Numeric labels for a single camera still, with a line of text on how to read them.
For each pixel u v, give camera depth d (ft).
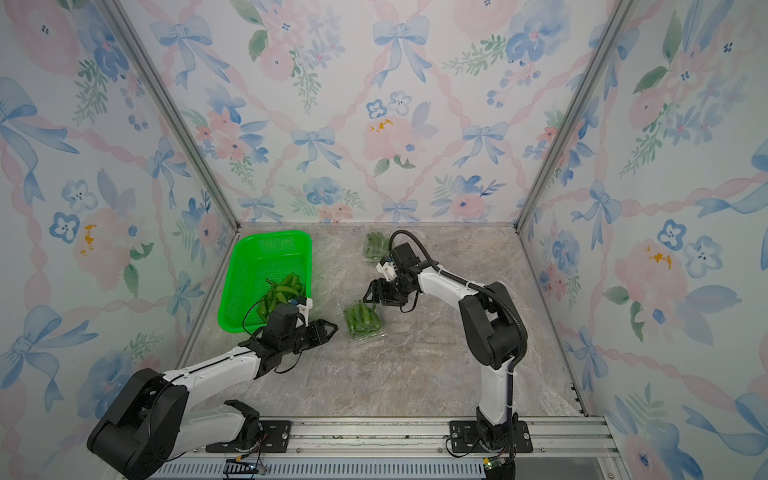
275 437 2.43
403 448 2.40
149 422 1.39
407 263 2.52
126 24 2.32
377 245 3.60
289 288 3.11
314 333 2.54
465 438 2.40
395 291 2.68
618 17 2.27
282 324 2.23
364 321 2.96
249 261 3.39
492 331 1.67
